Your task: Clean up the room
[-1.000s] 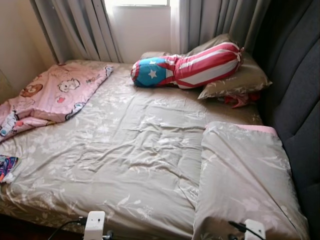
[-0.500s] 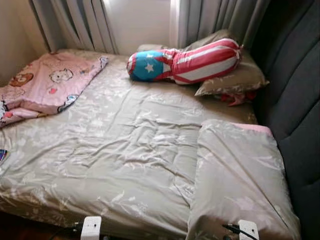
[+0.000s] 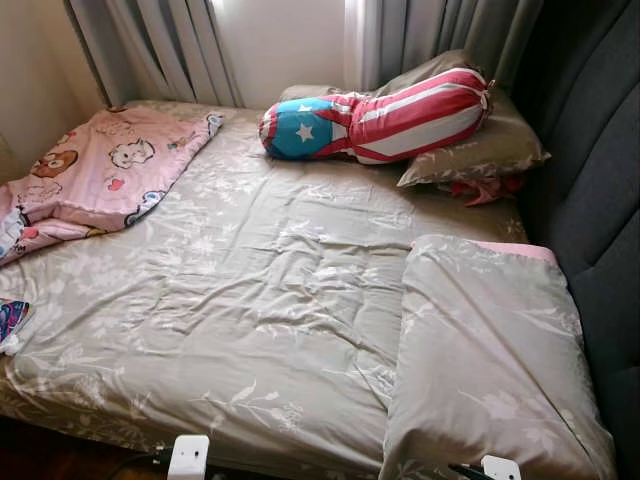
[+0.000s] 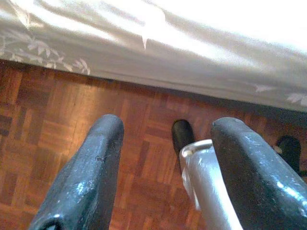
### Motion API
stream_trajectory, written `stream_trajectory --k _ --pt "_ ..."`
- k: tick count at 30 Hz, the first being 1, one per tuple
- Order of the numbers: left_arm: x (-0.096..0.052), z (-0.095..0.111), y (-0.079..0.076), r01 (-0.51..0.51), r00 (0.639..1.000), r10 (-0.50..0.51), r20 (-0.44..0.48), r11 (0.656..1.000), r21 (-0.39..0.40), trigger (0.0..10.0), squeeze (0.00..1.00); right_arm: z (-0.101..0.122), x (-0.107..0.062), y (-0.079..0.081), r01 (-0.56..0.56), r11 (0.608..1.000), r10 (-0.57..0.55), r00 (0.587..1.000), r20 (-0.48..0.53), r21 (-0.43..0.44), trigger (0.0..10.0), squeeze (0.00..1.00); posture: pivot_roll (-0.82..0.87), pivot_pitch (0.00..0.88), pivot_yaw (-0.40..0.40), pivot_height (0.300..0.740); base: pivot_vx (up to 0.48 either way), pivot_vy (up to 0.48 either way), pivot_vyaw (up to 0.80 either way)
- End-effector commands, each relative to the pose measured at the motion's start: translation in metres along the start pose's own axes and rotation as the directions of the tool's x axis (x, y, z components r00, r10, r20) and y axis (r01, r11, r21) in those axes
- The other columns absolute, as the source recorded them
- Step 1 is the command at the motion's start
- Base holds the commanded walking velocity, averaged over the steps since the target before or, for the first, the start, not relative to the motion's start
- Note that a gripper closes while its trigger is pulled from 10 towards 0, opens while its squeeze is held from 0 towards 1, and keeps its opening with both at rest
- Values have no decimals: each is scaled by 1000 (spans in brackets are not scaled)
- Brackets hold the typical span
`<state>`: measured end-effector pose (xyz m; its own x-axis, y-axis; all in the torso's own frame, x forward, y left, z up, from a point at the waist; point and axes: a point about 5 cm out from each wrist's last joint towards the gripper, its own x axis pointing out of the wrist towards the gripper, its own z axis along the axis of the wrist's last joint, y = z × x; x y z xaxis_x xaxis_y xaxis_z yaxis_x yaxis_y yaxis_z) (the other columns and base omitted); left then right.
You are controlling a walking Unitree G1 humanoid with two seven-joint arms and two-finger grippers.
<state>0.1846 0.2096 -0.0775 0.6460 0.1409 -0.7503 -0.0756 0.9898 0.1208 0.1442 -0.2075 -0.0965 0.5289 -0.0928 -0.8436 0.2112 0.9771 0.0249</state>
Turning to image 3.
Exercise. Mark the dark grey padded headboard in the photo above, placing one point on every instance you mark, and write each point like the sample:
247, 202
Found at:
590, 180

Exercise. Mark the red and pink cloth item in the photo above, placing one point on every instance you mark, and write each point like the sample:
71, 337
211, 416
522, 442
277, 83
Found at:
485, 190

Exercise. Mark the folded beige floral quilt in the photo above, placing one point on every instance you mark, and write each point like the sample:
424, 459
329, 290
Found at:
490, 360

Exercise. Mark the star and stripes bolster pillow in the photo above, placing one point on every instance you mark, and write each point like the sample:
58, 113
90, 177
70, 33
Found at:
400, 115

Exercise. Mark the bed with beige floral sheet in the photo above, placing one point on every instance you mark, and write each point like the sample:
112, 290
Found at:
250, 300

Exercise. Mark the pink cartoon print blanket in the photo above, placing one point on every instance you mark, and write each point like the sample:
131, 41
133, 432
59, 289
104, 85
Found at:
110, 170

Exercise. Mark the colourful comic book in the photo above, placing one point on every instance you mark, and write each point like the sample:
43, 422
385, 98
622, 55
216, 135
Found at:
12, 320

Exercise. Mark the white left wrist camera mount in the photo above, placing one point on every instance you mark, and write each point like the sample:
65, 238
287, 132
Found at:
188, 458

